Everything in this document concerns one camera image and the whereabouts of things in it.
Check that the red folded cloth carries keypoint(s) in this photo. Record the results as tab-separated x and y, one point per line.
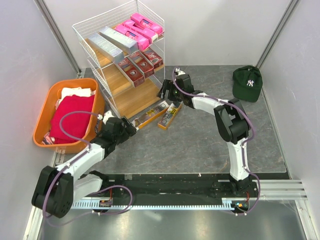
75	124

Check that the silver Protefix toothpaste box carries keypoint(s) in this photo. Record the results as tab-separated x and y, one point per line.
120	40

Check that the orange silver R&O toothpaste box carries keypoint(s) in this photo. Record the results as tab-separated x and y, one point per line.
169	115

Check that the dark green NY cap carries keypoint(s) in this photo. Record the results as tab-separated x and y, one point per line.
247	83

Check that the red 3D toothpaste box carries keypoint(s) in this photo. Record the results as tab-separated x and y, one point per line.
142	64

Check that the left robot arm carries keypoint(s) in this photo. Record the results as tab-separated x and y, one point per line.
59	187

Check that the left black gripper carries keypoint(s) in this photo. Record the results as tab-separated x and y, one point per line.
128	131

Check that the torn silver R&O toothpaste box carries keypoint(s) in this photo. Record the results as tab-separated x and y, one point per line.
150	115

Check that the orange plastic tub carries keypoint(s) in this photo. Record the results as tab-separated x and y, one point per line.
41	133

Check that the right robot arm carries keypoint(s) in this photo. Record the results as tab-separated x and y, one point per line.
230	119

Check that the white folded cloth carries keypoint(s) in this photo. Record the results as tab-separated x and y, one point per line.
77	91

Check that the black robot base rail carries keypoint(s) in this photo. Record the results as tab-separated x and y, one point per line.
216	185

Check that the red 3D toothpaste box floor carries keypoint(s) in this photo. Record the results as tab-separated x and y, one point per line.
131	72

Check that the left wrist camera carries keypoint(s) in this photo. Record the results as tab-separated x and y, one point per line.
106	116

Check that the white wire wooden shelf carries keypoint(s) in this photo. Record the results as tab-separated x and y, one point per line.
123	97

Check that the red 3D box on shelf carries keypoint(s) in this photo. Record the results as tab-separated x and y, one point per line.
153	57

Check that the pink toothpaste box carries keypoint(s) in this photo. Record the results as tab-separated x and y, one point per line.
145	32
142	42
146	23

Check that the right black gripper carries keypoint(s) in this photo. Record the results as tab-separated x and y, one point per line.
169	85

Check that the silver grey toothpaste box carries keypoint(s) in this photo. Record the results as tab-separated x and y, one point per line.
106	48

